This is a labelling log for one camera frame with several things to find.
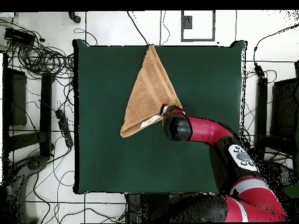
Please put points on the dark stand base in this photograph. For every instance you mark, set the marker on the dark stand base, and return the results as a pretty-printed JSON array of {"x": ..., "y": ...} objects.
[{"x": 35, "y": 163}]

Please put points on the dark green table cloth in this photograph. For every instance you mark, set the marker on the dark green table cloth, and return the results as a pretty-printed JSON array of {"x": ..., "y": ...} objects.
[{"x": 112, "y": 163}]

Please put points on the grey rectangular frame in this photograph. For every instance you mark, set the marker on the grey rectangular frame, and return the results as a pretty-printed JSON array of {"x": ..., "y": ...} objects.
[{"x": 198, "y": 40}]

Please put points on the tan terry towel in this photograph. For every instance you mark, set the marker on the tan terry towel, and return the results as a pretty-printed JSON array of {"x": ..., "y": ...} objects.
[{"x": 149, "y": 93}]

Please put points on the dark square block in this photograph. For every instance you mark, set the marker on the dark square block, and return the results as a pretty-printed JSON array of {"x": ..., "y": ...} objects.
[{"x": 187, "y": 22}]

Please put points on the black hook-shaped object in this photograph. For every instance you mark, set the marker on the black hook-shaped object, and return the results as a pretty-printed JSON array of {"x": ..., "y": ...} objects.
[{"x": 76, "y": 19}]

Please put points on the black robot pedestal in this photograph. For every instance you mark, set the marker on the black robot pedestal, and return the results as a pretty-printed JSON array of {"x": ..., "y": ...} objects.
[{"x": 140, "y": 206}]

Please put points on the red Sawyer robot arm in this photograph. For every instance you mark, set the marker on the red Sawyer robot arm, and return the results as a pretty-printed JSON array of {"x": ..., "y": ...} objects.
[{"x": 205, "y": 130}]

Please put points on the black adapter box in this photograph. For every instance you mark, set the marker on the black adapter box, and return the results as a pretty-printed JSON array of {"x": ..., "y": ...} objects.
[{"x": 18, "y": 36}]

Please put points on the black frame stand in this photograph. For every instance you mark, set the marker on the black frame stand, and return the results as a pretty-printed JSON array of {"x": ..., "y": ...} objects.
[
  {"x": 46, "y": 112},
  {"x": 261, "y": 112}
]

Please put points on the green object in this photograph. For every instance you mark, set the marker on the green object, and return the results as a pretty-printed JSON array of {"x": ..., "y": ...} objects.
[{"x": 292, "y": 191}]

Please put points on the black power strip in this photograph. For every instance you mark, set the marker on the black power strip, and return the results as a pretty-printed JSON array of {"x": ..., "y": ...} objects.
[{"x": 64, "y": 127}]

